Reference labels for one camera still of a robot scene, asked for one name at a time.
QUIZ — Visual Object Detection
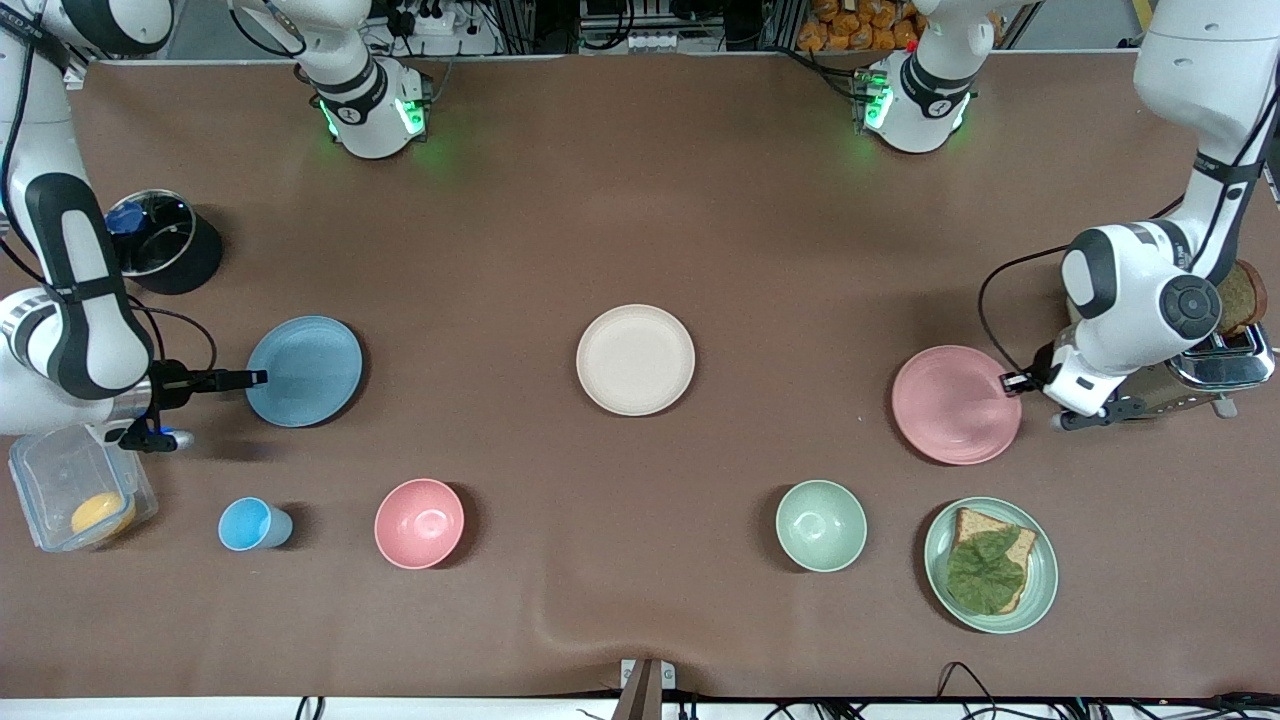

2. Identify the black saucepan blue handle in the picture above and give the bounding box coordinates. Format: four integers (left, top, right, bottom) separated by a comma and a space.
105, 189, 225, 296

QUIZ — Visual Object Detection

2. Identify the blue cup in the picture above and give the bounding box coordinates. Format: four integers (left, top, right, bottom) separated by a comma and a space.
218, 497, 294, 552

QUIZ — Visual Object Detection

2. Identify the yellow round food piece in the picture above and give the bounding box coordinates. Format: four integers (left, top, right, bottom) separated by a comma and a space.
70, 492, 137, 541

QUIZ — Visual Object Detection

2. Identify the beige plate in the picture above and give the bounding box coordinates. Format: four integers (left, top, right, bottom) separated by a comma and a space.
576, 304, 696, 417

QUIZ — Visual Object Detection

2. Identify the bag of orange rolls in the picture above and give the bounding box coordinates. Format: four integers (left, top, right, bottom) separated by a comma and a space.
797, 0, 921, 53

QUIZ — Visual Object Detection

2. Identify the pink plate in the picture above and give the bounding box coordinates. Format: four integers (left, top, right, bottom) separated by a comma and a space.
892, 345, 1023, 466

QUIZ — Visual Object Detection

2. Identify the glass lid blue knob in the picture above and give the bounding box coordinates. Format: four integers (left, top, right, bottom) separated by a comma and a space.
105, 190, 196, 278

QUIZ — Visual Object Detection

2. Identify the white power strip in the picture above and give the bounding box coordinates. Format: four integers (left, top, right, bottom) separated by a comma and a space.
405, 0, 458, 37

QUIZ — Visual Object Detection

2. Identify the black looped cable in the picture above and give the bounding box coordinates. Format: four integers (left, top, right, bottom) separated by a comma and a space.
935, 660, 1003, 720

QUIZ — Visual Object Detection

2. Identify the bread slice under lettuce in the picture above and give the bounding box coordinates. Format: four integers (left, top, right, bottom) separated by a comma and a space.
948, 508, 1038, 614

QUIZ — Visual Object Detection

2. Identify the clear plastic container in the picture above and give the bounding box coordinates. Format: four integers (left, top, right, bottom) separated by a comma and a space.
8, 422, 159, 553

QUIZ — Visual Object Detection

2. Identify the brown table cover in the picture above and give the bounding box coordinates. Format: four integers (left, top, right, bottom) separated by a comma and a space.
0, 55, 1280, 701

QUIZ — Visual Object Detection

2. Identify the green plate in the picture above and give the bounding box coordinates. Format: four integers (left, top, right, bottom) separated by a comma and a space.
923, 497, 1059, 635

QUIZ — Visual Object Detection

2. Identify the pink bowl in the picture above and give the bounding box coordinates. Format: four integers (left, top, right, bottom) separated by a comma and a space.
374, 478, 466, 570

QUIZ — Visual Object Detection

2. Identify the beige chrome toaster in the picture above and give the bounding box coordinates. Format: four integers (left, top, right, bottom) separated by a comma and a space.
1110, 320, 1277, 421

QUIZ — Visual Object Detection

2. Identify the brown toast slice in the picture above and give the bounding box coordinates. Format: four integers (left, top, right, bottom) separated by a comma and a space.
1215, 260, 1268, 338

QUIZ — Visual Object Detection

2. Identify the green bowl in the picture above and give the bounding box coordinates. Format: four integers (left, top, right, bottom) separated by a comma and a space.
776, 480, 868, 573

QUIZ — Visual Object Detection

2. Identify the green lettuce leaf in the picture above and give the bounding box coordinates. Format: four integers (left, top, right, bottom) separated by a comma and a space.
946, 528, 1027, 615

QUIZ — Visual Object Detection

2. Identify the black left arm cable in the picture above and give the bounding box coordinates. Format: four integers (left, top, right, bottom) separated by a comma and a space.
977, 130, 1261, 379

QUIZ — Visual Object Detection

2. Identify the blue plate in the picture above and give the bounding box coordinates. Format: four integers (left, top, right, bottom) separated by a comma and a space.
245, 316, 363, 428

